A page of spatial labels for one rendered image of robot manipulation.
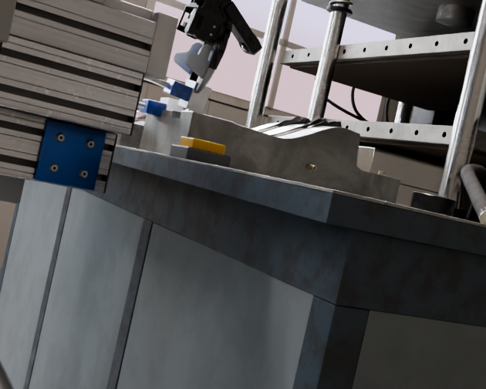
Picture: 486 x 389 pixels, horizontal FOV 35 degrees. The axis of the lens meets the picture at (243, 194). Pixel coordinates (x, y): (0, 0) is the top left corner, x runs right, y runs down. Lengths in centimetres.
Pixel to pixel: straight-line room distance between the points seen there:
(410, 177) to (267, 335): 143
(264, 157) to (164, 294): 35
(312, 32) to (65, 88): 386
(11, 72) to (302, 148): 69
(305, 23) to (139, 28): 376
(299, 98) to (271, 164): 330
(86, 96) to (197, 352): 42
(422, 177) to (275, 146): 98
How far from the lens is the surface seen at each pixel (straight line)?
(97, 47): 108
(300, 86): 481
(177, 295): 130
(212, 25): 149
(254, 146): 149
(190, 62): 147
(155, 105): 159
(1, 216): 405
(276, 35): 297
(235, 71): 453
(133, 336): 147
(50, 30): 106
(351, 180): 161
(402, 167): 237
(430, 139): 214
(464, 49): 213
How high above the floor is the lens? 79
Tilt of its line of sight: 1 degrees down
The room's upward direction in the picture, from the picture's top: 13 degrees clockwise
